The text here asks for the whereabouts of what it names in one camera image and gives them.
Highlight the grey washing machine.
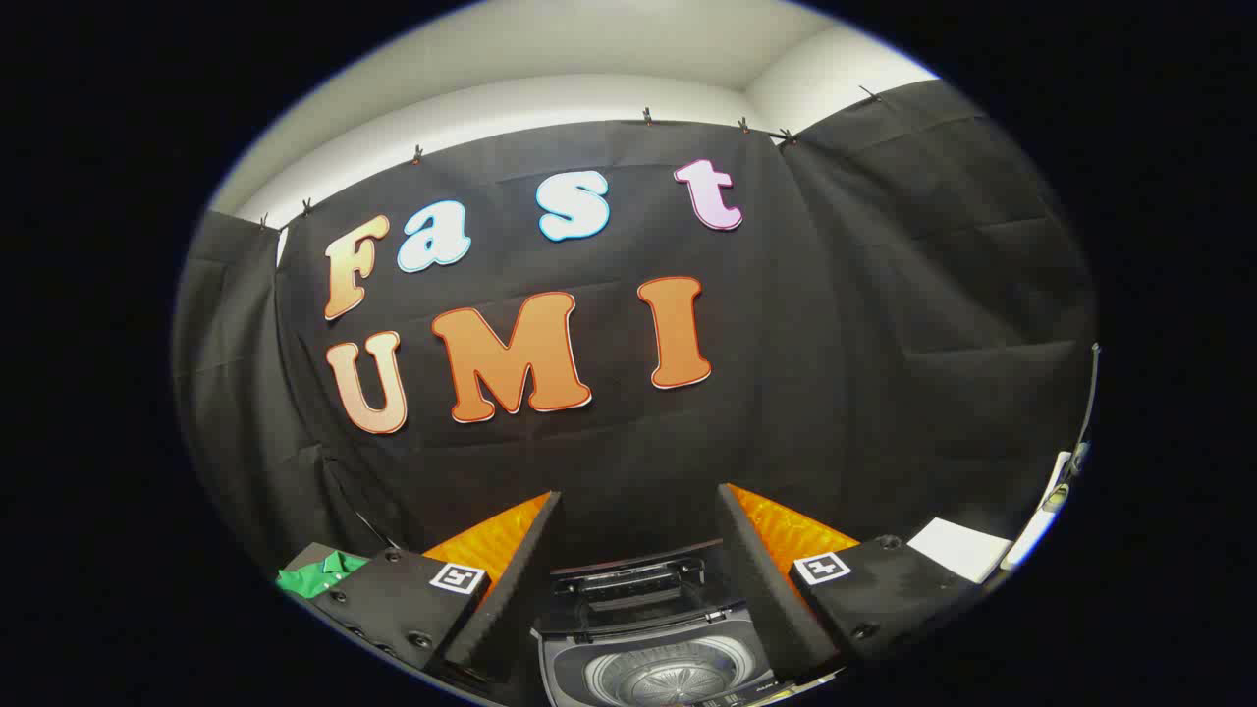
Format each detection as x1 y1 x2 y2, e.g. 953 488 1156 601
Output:
535 604 787 707

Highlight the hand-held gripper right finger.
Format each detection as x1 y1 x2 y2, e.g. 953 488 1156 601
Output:
717 483 983 683

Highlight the white flat board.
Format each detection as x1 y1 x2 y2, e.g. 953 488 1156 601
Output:
905 517 1012 585

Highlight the black backdrop cloth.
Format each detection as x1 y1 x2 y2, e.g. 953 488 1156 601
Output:
172 79 1099 590

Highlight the white pole with cable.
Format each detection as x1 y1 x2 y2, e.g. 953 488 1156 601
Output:
1002 344 1102 572

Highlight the green polo shirt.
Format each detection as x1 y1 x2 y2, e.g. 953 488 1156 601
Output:
277 550 370 599

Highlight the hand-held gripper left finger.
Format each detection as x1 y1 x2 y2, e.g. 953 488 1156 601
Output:
312 491 563 688

